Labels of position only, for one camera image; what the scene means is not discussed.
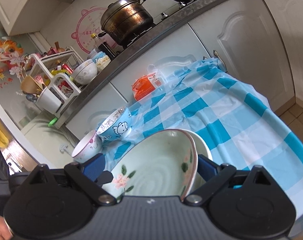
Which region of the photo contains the blue cartoon bowl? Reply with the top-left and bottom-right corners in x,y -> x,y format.
96,107 -> 132,143

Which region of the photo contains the steel stock pot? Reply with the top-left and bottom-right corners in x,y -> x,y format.
98,0 -> 154,46

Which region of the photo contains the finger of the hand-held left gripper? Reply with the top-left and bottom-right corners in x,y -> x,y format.
96,171 -> 115,184

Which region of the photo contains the black gas stove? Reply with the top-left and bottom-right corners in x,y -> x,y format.
116,0 -> 214,50

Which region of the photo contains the white kitchen base cabinet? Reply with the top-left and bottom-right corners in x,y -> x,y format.
24,0 -> 299,155

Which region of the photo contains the blue checkered tablecloth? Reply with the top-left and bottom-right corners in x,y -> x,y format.
103,57 -> 303,218

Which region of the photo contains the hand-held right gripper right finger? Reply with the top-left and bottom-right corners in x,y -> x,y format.
185,154 -> 270,204

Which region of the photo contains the blue cartoon mug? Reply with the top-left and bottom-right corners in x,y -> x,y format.
91,51 -> 111,72

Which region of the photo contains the orange dragon decoration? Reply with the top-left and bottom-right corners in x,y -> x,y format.
0,39 -> 27,85

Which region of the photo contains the small clear plastic bag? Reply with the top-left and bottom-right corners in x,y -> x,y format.
147,64 -> 169,85

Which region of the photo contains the dark soy sauce bottle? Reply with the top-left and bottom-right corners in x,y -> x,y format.
91,33 -> 116,60

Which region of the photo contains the grey stone kitchen counter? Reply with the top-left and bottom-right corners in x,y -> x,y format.
55,0 -> 257,128

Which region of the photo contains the red white seasoning packet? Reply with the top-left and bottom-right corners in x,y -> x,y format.
59,80 -> 75,94

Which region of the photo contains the grey floral refrigerator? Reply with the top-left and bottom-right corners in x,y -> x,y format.
0,12 -> 97,175

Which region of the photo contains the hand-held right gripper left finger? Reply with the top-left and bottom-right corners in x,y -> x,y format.
29,152 -> 115,205

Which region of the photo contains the stack of white plates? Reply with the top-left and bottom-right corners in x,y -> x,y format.
101,129 -> 199,203

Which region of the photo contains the white plate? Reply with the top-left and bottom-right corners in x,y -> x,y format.
183,130 -> 213,198

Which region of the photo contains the pink wall sticker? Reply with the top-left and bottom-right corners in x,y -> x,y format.
71,6 -> 119,54

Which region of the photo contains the white utensil cup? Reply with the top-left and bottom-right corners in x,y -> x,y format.
36,87 -> 63,114

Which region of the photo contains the wooden spatula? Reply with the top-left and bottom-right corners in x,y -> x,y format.
21,76 -> 40,94

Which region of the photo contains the pink rim floral bowl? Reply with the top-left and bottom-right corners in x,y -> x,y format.
71,130 -> 103,163

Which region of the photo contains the white utensil rack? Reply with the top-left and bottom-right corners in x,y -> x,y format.
26,46 -> 88,114

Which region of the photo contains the large white floral bowl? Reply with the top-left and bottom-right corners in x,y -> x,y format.
72,59 -> 98,85

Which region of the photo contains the white upper cabinet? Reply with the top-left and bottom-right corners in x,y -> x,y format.
0,0 -> 45,37

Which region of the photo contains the orange food packet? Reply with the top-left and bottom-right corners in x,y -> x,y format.
131,74 -> 160,102

